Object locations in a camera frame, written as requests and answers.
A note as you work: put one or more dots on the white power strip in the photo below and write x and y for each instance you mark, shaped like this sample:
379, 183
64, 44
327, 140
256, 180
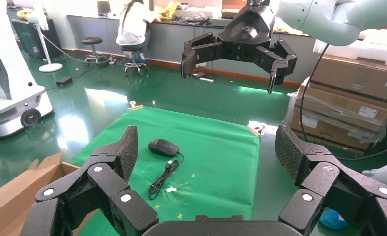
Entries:
206, 79

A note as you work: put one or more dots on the white wheeled background robot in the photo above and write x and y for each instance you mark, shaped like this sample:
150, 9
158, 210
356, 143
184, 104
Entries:
8, 71

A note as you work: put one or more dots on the white standing fan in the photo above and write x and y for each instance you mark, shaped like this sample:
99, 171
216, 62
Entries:
50, 67

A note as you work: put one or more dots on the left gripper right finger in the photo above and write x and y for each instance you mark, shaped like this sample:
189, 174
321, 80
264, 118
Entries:
323, 182

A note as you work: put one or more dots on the open brown cardboard box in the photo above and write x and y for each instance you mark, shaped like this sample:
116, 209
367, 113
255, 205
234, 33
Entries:
4, 202

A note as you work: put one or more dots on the black power adapter brick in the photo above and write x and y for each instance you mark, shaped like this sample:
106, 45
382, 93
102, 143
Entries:
64, 81

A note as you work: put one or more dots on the white foam packing block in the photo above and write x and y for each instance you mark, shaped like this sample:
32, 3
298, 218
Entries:
369, 47

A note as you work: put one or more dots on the dark monitor screen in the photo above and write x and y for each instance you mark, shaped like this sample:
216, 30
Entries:
103, 7

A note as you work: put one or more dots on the black cabinet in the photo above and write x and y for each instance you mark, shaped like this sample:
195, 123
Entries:
27, 39

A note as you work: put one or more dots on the small brown carton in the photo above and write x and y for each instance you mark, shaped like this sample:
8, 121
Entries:
234, 8

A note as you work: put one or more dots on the green table cloth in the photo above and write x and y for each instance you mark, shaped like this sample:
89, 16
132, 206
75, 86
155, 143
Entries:
219, 163

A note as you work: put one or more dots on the black round swivel stool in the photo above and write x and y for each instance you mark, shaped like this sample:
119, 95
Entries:
133, 49
92, 41

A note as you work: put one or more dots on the long grey workbench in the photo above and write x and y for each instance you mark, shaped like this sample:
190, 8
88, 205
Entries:
170, 42

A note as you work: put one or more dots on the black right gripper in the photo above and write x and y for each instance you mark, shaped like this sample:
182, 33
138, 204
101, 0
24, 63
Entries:
247, 31

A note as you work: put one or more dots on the blue shoe cover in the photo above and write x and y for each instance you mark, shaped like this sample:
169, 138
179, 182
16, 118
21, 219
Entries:
333, 220

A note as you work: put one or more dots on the plastic wrapped brown carton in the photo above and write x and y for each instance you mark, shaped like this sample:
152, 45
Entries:
336, 106
327, 133

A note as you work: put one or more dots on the seated person white shirt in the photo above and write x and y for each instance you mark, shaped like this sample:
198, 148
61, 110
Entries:
131, 22

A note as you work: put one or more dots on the large brown shipping carton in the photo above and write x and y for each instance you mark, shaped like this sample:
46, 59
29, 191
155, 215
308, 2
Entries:
353, 75

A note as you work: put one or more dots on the yellow crumpled bag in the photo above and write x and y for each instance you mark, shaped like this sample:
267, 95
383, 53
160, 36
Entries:
169, 9
286, 27

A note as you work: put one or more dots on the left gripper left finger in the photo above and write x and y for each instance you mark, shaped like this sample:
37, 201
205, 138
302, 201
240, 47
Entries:
115, 169

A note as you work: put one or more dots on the silver metal binder clip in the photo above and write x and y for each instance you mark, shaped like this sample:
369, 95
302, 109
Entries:
256, 129
135, 105

